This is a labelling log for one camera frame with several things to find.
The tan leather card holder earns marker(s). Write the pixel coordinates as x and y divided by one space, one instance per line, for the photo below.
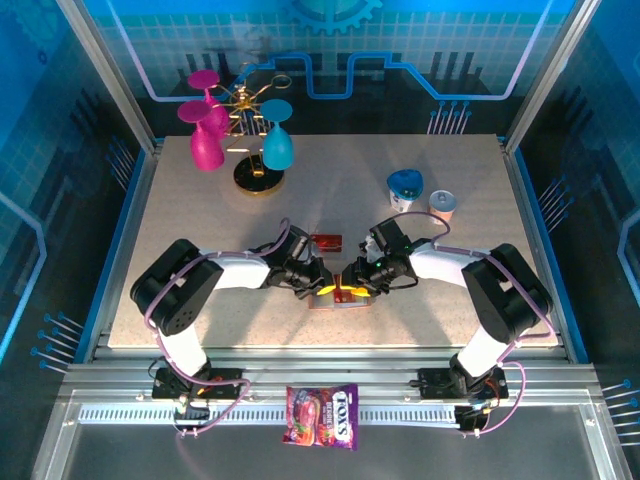
322 303

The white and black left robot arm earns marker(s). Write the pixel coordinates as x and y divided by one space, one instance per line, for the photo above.
240 270

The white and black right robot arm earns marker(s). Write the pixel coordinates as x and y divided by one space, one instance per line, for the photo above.
440 267

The clear acrylic card stand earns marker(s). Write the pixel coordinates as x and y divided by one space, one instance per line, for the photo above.
326 252

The white cup with blue lid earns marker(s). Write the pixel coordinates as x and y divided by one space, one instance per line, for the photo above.
402 195

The pink can with silver lid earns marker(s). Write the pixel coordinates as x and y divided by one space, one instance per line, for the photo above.
442 205

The purple Fox's candy bag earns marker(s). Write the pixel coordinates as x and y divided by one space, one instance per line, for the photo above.
322 415

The teal plastic wine glass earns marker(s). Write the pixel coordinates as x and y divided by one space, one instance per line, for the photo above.
277 150

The pink plastic wine glass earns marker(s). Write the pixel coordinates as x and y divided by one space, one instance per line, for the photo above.
204 79
206 150

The black connector box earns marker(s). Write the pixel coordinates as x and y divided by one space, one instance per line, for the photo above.
195 414
470 420

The long aluminium base rail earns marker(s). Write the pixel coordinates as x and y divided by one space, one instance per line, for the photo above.
325 370

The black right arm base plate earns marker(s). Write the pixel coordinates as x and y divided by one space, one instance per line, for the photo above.
431 384

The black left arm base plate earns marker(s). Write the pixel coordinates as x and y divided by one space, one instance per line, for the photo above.
232 392

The aluminium table edge rail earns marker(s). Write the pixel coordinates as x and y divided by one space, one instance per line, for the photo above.
523 200
140 200

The aluminium frame post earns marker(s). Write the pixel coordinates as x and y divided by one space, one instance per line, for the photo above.
545 85
110 85

